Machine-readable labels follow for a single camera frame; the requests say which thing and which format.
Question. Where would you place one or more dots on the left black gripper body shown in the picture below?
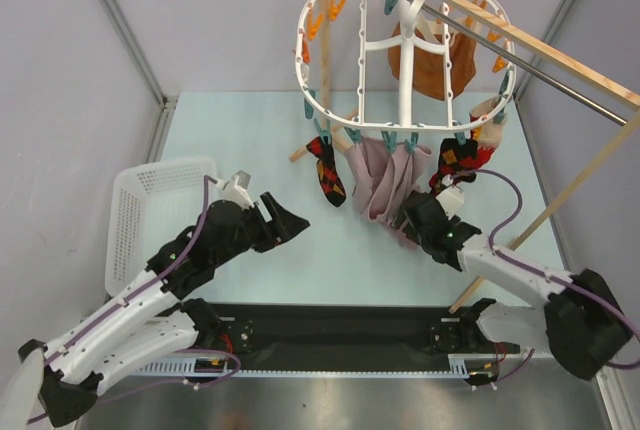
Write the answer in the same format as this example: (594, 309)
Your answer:
(254, 232)

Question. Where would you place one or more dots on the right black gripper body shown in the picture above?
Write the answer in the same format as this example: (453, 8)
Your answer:
(415, 211)

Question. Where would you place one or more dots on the black argyle sock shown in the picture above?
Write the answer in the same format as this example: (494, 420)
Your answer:
(326, 169)
(454, 158)

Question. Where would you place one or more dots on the teal clothespin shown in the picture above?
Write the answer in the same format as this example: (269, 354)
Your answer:
(411, 143)
(323, 128)
(390, 139)

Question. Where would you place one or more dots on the red beige fox sock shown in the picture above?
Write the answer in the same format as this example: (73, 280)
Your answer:
(487, 138)

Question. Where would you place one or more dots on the white round clip hanger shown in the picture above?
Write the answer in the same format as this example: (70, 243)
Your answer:
(399, 48)

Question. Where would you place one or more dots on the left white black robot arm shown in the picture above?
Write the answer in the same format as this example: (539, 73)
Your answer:
(154, 315)

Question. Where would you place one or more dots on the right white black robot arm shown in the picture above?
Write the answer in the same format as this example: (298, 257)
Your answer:
(573, 317)

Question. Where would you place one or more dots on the mauve hanging sock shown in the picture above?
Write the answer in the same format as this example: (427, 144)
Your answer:
(383, 180)

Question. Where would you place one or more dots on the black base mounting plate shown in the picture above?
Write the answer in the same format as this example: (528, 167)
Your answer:
(337, 338)

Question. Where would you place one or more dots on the white plastic laundry basket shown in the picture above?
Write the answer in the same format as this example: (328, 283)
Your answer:
(151, 204)

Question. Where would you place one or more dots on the orange brown hanging sock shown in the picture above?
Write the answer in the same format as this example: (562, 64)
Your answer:
(428, 73)

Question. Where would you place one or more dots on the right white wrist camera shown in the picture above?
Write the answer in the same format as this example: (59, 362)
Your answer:
(451, 197)

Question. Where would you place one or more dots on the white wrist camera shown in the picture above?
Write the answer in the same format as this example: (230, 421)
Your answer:
(235, 189)
(451, 197)

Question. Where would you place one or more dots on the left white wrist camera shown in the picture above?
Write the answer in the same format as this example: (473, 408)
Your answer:
(235, 189)

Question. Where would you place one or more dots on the white slotted cable duct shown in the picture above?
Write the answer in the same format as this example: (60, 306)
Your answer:
(185, 367)

